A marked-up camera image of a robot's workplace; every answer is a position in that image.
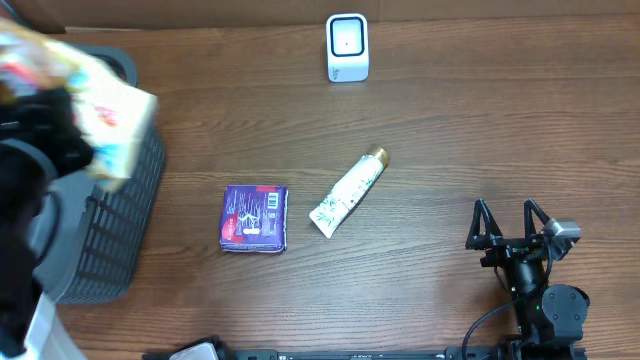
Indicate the yellow snack bag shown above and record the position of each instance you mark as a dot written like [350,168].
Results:
[111,115]

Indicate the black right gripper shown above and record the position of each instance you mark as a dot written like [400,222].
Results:
[504,248]

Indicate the white barcode scanner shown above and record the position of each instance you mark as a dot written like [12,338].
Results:
[347,48]

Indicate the grey plastic shopping basket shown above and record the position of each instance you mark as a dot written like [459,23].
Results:
[89,238]

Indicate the white tube with gold cap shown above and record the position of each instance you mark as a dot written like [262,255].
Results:
[349,190]

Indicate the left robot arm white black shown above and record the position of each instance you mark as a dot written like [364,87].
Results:
[23,185]

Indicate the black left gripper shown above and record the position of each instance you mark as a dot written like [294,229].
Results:
[52,108]

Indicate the black rail at table edge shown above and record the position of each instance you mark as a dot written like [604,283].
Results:
[449,353]

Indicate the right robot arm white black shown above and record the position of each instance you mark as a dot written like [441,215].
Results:
[549,317]

